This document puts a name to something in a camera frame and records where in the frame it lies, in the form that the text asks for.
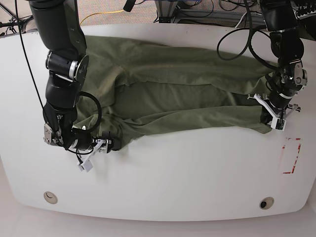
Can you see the white power strip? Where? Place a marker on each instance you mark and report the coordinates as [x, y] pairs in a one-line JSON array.
[[306, 11]]

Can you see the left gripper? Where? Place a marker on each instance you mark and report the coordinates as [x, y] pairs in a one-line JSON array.
[[280, 88]]

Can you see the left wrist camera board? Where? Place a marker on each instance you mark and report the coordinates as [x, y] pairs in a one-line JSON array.
[[278, 124]]

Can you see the olive green T-shirt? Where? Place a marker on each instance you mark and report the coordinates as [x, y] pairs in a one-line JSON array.
[[146, 88]]

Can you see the right table grommet hole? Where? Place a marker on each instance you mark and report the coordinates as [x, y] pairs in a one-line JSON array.
[[266, 203]]

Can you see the left table grommet hole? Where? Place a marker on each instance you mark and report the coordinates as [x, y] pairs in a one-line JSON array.
[[50, 197]]

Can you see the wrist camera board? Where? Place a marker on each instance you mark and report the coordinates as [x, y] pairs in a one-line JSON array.
[[278, 124], [85, 165]]

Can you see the red tape rectangle marking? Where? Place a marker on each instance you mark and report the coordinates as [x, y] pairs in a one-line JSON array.
[[289, 155]]

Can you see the aluminium frame base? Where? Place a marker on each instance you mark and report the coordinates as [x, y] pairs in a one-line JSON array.
[[166, 11]]

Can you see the table grommet hole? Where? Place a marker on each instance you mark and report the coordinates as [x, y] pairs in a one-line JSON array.
[[266, 203], [50, 197]]

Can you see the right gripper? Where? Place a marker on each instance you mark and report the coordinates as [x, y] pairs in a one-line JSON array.
[[57, 132]]

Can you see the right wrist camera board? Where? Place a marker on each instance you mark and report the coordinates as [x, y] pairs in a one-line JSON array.
[[85, 165]]

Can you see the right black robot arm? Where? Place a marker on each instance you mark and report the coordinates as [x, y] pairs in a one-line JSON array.
[[67, 63]]

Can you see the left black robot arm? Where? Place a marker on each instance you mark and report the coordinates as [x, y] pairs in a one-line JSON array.
[[282, 26]]

